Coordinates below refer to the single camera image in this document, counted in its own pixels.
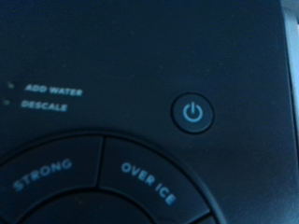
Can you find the black Keurig coffee machine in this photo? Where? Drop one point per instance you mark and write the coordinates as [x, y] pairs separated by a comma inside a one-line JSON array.
[[149, 62]]

